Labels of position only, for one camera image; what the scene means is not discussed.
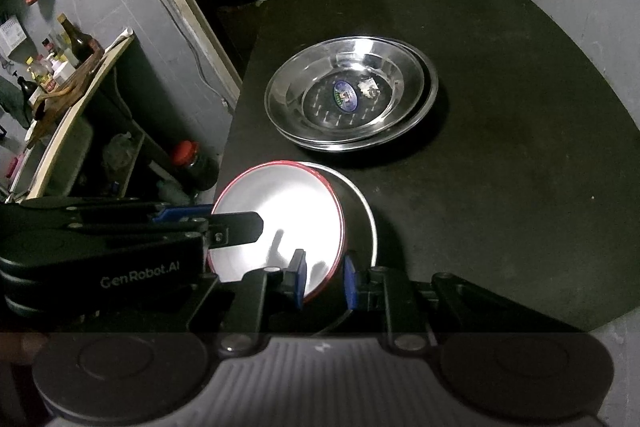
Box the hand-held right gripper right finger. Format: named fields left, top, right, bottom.
left=344, top=252, right=556, bottom=352

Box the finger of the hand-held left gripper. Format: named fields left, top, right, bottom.
left=0, top=198, right=216, bottom=224
left=65, top=212, right=264, bottom=250

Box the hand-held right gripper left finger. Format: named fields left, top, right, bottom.
left=182, top=249, right=307, bottom=354

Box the white bowl with red rim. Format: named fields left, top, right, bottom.
left=206, top=161, right=346, bottom=303

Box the small steel bowl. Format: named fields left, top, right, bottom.
left=299, top=162, right=379, bottom=338

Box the steel plate with blue sticker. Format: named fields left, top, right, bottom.
left=264, top=36, right=426, bottom=144

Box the dark bottle with red cap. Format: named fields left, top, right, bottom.
left=170, top=139, right=221, bottom=195

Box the wooden shelf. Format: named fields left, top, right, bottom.
left=10, top=29, right=146, bottom=200

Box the wooden cutting board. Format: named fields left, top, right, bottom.
left=32, top=49, right=121, bottom=122

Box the wooden door jamb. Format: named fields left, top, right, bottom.
left=131, top=0, right=245, bottom=110

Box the row of small condiment bottles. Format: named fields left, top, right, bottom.
left=15, top=34, right=76, bottom=98

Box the tall dark glass bottle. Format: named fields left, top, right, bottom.
left=56, top=13, right=103, bottom=68

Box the dark green cloth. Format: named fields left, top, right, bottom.
left=0, top=77, right=33, bottom=130

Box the wall calendar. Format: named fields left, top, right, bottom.
left=0, top=18, right=28, bottom=55

